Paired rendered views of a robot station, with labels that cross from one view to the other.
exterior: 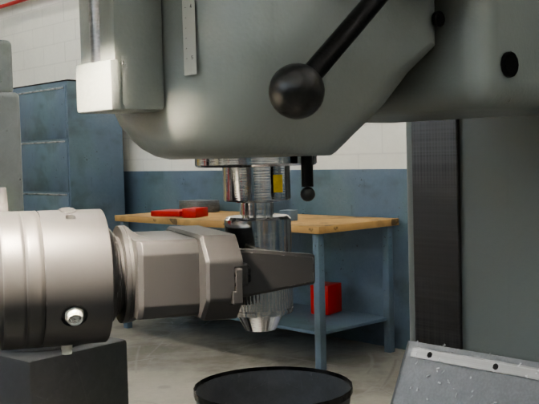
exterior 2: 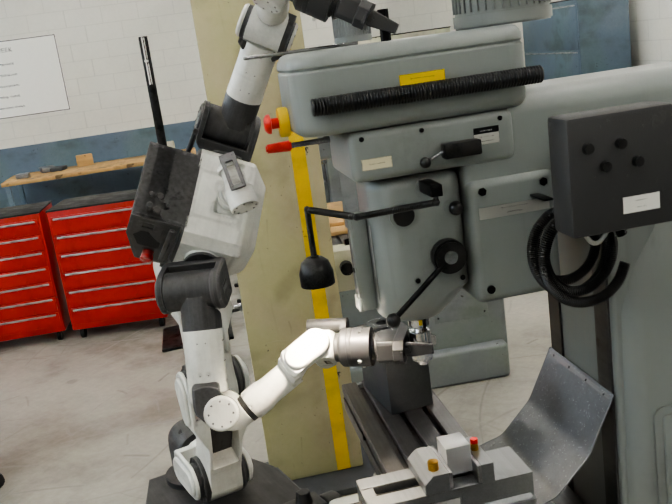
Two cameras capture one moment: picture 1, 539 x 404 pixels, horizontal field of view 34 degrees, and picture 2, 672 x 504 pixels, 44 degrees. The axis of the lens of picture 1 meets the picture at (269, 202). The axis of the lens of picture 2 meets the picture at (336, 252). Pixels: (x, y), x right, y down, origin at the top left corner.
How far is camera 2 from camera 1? 1.36 m
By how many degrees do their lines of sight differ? 36
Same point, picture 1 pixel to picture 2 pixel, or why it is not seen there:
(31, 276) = (346, 351)
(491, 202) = not seen: hidden behind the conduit
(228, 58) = (386, 301)
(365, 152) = not seen: outside the picture
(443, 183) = not seen: hidden behind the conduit
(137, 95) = (367, 306)
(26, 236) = (345, 339)
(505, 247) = (571, 318)
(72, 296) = (358, 356)
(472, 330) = (566, 349)
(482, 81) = (480, 296)
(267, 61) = (396, 303)
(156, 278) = (381, 352)
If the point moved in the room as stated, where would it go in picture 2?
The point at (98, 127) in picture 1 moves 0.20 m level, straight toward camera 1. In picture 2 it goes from (607, 35) to (605, 36)
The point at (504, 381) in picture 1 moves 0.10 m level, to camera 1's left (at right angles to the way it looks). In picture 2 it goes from (569, 374) to (528, 369)
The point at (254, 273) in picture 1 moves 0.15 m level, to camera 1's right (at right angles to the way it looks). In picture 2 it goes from (413, 350) to (477, 356)
